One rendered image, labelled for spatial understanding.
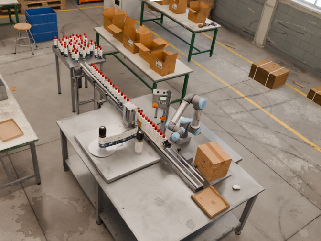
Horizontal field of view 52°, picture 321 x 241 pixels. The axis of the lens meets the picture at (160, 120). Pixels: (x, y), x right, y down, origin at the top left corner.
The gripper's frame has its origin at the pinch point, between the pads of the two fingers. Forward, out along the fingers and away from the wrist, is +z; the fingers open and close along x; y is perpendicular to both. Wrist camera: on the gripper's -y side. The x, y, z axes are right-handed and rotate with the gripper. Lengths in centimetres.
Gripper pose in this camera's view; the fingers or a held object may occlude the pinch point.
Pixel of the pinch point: (165, 146)
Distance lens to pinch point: 375.4
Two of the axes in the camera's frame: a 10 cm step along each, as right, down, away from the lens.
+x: 4.4, 8.7, -2.2
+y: -8.1, 2.8, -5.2
